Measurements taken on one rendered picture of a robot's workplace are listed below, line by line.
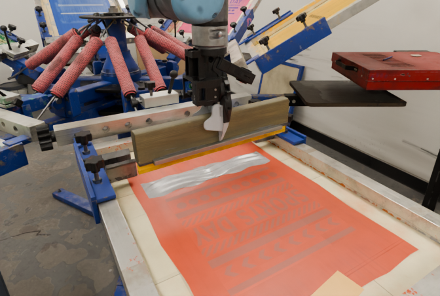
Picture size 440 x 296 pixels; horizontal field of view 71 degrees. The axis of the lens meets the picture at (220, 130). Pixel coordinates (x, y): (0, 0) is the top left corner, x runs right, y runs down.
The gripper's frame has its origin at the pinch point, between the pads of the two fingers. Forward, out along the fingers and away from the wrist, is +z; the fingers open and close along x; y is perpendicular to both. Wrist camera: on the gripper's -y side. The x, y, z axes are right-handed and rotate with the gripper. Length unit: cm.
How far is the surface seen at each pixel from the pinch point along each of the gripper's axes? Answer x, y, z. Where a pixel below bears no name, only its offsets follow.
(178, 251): 17.0, 18.3, 13.8
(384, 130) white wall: -74, -200, 71
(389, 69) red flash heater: -17, -93, -2
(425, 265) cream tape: 41.9, -18.1, 13.6
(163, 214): 5.6, 17.0, 13.8
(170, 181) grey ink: -5.0, 11.1, 13.3
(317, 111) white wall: -147, -200, 77
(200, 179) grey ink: -2.4, 3.9, 13.3
